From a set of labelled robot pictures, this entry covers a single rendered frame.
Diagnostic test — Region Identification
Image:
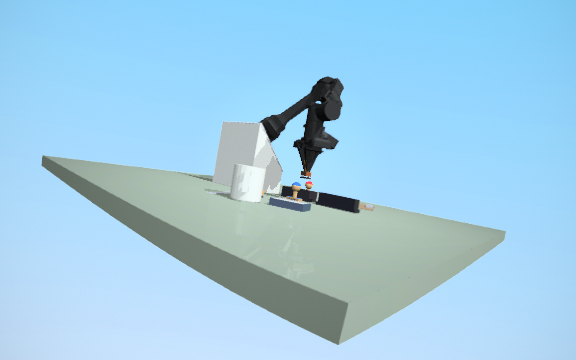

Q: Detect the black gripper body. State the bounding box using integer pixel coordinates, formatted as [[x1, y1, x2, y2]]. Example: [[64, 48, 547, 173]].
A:
[[293, 121, 332, 150]]

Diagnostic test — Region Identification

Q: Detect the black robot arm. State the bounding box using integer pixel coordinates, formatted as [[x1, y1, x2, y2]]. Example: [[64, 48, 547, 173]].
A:
[[258, 76, 345, 150]]

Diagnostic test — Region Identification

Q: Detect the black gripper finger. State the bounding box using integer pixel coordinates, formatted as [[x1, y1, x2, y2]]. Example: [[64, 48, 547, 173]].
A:
[[304, 147, 325, 172], [297, 148, 305, 171]]

